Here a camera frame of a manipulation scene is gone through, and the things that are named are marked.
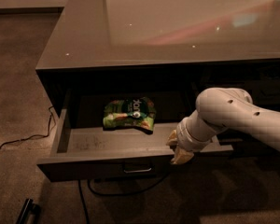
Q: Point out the dark grey drawer cabinet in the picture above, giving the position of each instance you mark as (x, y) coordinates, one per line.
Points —
(141, 46)

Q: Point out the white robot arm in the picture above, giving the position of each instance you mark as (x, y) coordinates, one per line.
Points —
(217, 110)

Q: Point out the black metal bar object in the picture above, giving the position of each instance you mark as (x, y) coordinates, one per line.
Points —
(30, 213)

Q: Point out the green snack bag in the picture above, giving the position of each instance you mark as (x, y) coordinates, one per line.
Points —
(138, 113)

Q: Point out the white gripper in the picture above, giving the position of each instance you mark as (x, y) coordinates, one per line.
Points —
(186, 138)

